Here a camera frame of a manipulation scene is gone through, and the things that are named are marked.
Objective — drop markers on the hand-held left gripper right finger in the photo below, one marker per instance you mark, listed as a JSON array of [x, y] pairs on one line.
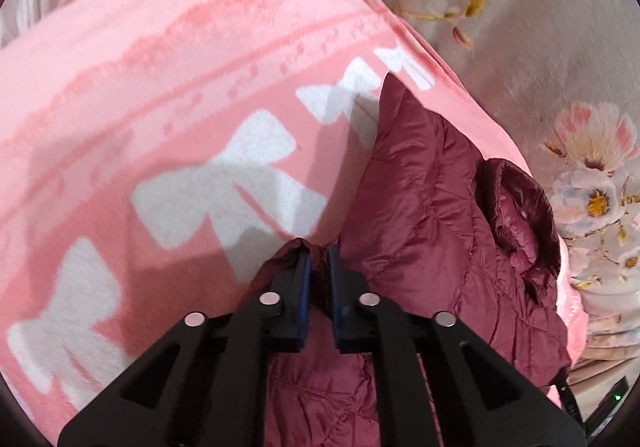
[[336, 292]]

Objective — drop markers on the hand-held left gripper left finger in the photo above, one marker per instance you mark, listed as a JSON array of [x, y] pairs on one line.
[[301, 287]]

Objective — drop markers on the maroon puffer jacket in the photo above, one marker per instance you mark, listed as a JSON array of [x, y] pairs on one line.
[[425, 227]]

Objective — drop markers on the pink blanket with white bows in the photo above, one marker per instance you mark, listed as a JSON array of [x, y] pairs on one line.
[[150, 77]]

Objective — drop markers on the grey floral bedsheet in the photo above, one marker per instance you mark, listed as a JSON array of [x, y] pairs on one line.
[[550, 27]]

